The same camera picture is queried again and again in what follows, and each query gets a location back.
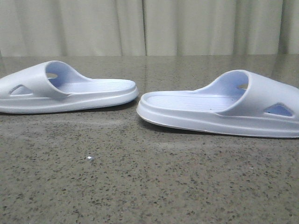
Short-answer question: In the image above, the light blue slipper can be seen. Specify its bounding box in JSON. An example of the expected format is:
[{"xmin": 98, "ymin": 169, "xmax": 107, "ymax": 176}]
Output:
[
  {"xmin": 137, "ymin": 70, "xmax": 299, "ymax": 138},
  {"xmin": 0, "ymin": 61, "xmax": 138, "ymax": 114}
]

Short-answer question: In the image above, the white pleated curtain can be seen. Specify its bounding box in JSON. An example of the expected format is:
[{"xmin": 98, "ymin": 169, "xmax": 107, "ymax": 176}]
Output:
[{"xmin": 0, "ymin": 0, "xmax": 299, "ymax": 56}]

